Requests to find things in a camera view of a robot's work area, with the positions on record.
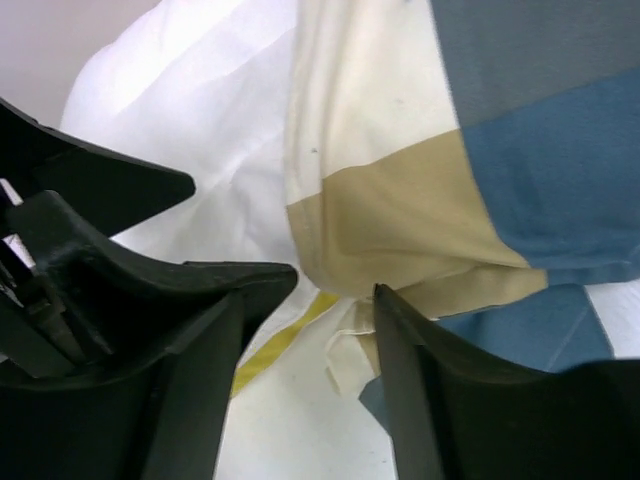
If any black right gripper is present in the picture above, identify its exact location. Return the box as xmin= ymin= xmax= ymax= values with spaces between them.
xmin=1 ymin=101 xmax=196 ymax=375

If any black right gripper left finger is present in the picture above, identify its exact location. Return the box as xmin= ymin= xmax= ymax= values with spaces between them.
xmin=1 ymin=191 xmax=297 ymax=479

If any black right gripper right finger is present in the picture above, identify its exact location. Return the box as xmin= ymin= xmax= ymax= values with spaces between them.
xmin=374 ymin=285 xmax=639 ymax=479

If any plaid beige blue pillowcase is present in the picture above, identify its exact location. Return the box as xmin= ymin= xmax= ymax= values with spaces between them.
xmin=285 ymin=1 xmax=639 ymax=415

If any white pillow yellow edge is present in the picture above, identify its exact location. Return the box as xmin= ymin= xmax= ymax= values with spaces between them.
xmin=61 ymin=1 xmax=395 ymax=479

